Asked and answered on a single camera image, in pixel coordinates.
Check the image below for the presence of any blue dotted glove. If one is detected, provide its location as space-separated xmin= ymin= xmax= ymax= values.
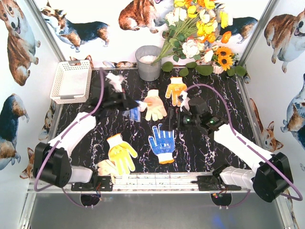
xmin=148 ymin=124 xmax=175 ymax=164

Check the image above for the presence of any yellow palm glove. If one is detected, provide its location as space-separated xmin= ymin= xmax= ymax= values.
xmin=107 ymin=134 xmax=138 ymax=176

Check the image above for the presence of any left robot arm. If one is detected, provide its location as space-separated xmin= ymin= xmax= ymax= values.
xmin=33 ymin=76 xmax=138 ymax=191

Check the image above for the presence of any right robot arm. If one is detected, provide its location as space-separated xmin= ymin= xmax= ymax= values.
xmin=162 ymin=97 xmax=293 ymax=202

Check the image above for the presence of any white plastic storage basket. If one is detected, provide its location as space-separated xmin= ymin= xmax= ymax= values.
xmin=50 ymin=60 xmax=92 ymax=104

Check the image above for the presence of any cream knit glove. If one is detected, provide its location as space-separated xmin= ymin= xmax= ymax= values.
xmin=143 ymin=89 xmax=167 ymax=121

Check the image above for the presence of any orange dotted glove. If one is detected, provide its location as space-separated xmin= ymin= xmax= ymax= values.
xmin=165 ymin=77 xmax=187 ymax=107

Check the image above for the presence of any grey metal bucket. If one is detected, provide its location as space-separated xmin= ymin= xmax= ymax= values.
xmin=135 ymin=45 xmax=162 ymax=82

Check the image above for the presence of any cream glove at front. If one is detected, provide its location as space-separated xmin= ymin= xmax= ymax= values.
xmin=97 ymin=159 xmax=128 ymax=184

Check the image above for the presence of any small sunflower pot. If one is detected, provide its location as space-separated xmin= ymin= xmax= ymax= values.
xmin=212 ymin=46 xmax=239 ymax=74

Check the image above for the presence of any artificial flower bouquet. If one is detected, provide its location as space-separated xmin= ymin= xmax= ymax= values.
xmin=155 ymin=0 xmax=233 ymax=63

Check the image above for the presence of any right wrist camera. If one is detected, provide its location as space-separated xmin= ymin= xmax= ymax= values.
xmin=178 ymin=91 xmax=190 ymax=112

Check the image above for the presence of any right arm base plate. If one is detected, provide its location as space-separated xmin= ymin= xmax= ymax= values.
xmin=191 ymin=174 xmax=242 ymax=191

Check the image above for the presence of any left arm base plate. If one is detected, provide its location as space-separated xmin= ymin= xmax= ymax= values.
xmin=71 ymin=174 xmax=113 ymax=191

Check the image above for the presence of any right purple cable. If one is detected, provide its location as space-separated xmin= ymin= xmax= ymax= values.
xmin=184 ymin=83 xmax=303 ymax=208

